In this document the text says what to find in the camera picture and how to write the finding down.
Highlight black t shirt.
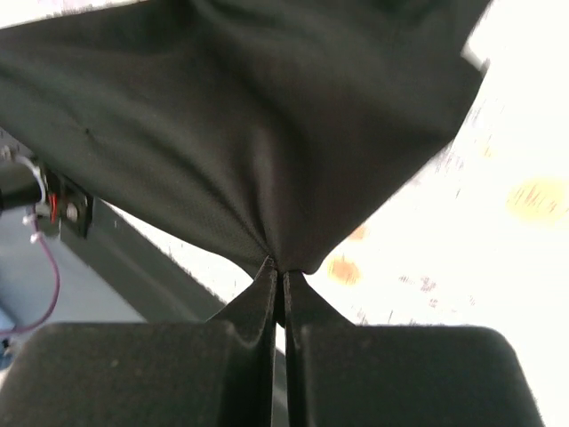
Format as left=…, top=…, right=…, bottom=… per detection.
left=1, top=1, right=487, bottom=273

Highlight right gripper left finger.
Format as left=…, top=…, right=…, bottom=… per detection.
left=1, top=260, right=278, bottom=426

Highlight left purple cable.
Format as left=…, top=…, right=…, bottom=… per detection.
left=0, top=213, right=62, bottom=337

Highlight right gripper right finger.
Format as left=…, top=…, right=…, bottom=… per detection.
left=282, top=272, right=542, bottom=427

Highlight floral table mat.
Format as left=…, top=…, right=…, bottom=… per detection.
left=0, top=0, right=569, bottom=427

